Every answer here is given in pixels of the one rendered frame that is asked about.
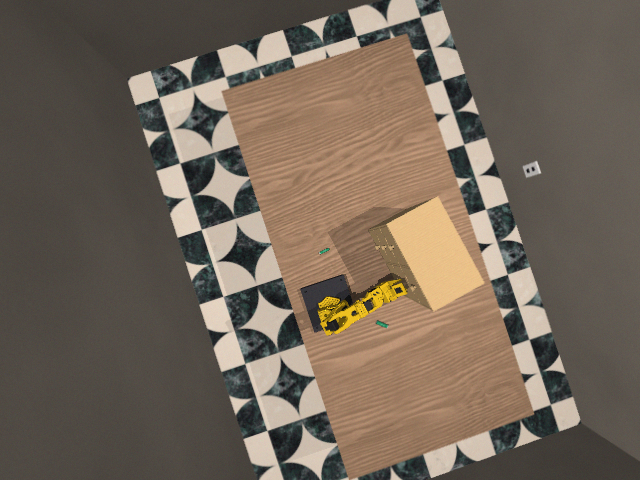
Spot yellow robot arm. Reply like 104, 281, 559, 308
318, 287, 383, 335

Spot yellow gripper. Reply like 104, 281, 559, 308
376, 279, 408, 303

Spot tan wooden chest of drawers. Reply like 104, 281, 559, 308
368, 197, 484, 311

